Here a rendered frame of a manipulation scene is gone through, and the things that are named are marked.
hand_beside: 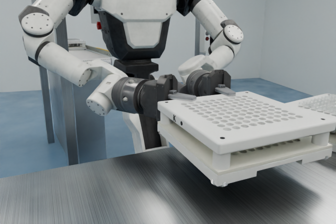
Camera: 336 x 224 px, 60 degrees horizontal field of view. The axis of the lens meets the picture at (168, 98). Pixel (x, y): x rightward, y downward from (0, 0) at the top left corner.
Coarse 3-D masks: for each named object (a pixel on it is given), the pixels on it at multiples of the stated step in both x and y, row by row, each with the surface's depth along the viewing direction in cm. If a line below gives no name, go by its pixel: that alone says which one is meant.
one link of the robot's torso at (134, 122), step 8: (128, 120) 106; (136, 120) 104; (144, 120) 110; (152, 120) 111; (136, 128) 103; (144, 128) 109; (152, 128) 111; (136, 136) 107; (144, 136) 109; (152, 136) 110; (160, 136) 110; (136, 144) 108; (144, 144) 108; (152, 144) 109; (160, 144) 110; (168, 144) 106; (136, 152) 109
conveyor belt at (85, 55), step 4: (72, 52) 215; (76, 52) 215; (80, 52) 215; (84, 52) 215; (88, 52) 215; (92, 52) 215; (76, 56) 192; (80, 56) 192; (84, 56) 192; (88, 56) 192; (92, 56) 192; (96, 56) 192; (100, 56) 192; (104, 56) 192; (84, 60) 180; (88, 60) 181; (104, 60) 186; (108, 60) 187
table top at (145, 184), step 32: (96, 160) 62; (128, 160) 62; (160, 160) 62; (320, 160) 62; (0, 192) 50; (32, 192) 50; (64, 192) 50; (96, 192) 50; (128, 192) 50; (160, 192) 50; (192, 192) 50; (224, 192) 50; (256, 192) 50; (288, 192) 50; (320, 192) 50
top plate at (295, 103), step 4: (312, 96) 86; (316, 96) 85; (320, 96) 85; (296, 100) 81; (300, 100) 81; (304, 100) 81; (288, 104) 77; (292, 104) 77; (296, 104) 77; (300, 108) 74; (304, 108) 74; (312, 112) 71; (316, 112) 71; (320, 112) 71; (324, 116) 68; (328, 116) 68; (332, 116) 68
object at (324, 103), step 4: (320, 100) 78; (324, 100) 78; (328, 100) 78; (332, 100) 78; (312, 104) 74; (316, 104) 74; (320, 104) 74; (324, 104) 75; (328, 104) 76; (332, 104) 74; (316, 108) 73; (324, 108) 72; (328, 108) 71; (332, 108) 71
